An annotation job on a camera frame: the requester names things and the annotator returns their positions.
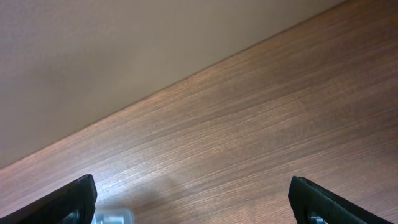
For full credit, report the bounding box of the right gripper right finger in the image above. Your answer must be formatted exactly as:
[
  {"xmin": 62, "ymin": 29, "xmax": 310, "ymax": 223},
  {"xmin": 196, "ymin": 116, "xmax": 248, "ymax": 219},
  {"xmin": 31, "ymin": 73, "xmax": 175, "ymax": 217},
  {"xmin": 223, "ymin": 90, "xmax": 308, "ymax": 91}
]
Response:
[{"xmin": 288, "ymin": 176, "xmax": 392, "ymax": 224}]

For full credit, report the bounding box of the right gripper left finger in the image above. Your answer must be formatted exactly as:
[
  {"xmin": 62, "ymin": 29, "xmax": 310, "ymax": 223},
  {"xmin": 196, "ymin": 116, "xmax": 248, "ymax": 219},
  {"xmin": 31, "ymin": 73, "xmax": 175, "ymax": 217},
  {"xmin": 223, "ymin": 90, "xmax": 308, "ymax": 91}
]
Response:
[{"xmin": 1, "ymin": 174, "xmax": 97, "ymax": 224}]

